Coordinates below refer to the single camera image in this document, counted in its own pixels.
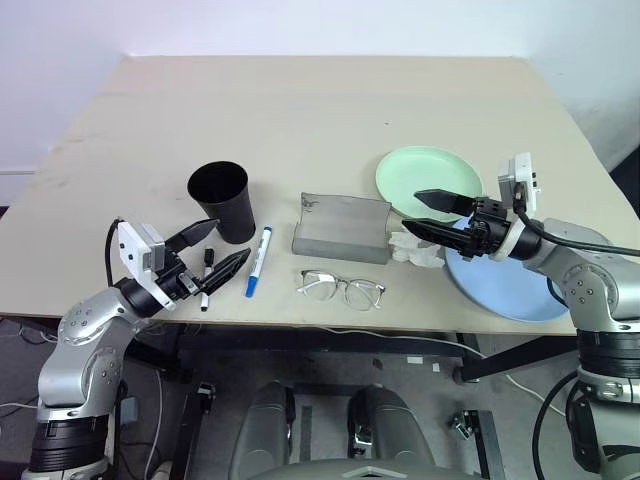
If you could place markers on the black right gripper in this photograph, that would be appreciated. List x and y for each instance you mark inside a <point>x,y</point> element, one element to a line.
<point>487,227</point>

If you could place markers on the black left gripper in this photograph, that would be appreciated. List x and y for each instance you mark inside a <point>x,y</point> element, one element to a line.
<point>175,280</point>

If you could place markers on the white marker with black cap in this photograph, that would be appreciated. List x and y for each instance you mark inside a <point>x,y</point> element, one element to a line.
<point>208,257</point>

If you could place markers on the white tissue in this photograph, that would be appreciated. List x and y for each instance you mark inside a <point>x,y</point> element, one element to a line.
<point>415,255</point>

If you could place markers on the light blue plate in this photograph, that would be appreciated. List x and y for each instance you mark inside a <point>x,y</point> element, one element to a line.
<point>500,290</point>

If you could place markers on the gray felt glasses case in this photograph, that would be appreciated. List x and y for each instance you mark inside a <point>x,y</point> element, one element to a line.
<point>340,220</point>

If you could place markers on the clear frame eyeglasses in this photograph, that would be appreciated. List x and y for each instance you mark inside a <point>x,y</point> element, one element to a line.
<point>320,276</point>

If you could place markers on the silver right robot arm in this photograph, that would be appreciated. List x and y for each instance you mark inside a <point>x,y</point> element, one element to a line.
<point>595,295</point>

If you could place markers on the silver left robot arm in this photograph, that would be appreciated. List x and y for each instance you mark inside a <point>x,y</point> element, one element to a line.
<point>75,360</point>

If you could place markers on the black plastic cup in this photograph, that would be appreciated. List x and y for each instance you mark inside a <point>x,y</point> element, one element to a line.
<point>232,215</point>

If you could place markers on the white marker with blue cap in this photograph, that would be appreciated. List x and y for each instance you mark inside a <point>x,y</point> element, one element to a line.
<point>259,260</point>

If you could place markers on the light green plate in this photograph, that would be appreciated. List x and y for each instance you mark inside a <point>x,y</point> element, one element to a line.
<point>425,170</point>

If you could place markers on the white tape piece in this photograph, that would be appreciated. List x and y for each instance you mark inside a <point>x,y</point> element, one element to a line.
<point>414,359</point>

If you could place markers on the small gray floor box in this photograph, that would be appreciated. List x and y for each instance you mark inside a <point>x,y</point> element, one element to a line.
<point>129,411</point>

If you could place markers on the gray rounded leg shell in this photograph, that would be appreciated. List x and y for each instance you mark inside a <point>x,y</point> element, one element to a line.
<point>265,430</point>
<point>395,425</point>

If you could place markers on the silver caster wheel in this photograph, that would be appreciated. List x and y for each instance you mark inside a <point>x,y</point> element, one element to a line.
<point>464,425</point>

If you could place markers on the gray robot chest shell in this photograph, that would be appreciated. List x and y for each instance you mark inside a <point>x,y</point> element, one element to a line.
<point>370,472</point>

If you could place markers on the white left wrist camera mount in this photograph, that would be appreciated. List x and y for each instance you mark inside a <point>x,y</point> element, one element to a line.
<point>131,247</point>

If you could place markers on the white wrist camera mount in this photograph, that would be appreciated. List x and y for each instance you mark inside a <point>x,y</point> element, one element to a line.
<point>131,247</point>
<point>522,167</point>

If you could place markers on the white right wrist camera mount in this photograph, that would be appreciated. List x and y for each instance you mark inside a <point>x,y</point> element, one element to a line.
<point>522,167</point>

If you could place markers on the black metal table frame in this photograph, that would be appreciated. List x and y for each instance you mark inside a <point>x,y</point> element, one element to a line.
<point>300,342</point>

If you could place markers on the black floor frame bar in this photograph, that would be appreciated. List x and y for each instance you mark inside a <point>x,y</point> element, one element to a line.
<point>187,430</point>
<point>490,450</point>

